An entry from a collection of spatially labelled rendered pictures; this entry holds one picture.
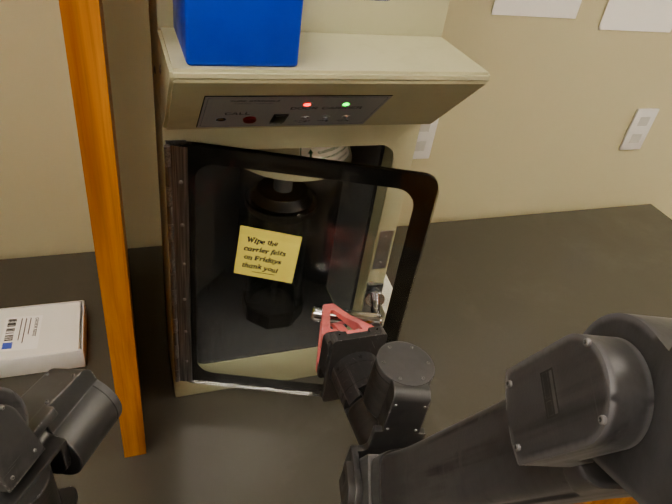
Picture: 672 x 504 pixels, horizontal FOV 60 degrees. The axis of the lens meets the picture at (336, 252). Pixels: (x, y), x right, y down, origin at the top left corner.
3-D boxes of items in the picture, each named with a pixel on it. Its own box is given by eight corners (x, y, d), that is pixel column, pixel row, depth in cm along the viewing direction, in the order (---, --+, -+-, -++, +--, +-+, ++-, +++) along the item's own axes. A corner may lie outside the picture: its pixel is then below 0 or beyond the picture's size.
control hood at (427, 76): (159, 120, 63) (154, 26, 57) (424, 115, 74) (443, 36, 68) (171, 173, 55) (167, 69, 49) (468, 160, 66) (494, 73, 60)
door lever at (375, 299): (312, 298, 77) (314, 283, 76) (382, 306, 78) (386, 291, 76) (309, 326, 73) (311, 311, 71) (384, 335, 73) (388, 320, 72)
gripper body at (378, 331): (382, 321, 66) (409, 370, 60) (367, 381, 72) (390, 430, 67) (328, 329, 64) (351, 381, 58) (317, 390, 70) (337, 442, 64)
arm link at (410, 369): (342, 519, 53) (430, 521, 55) (371, 443, 47) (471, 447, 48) (331, 413, 63) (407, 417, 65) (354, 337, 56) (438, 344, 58)
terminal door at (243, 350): (181, 378, 88) (172, 138, 65) (379, 399, 90) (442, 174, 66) (180, 382, 88) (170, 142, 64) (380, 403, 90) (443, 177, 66)
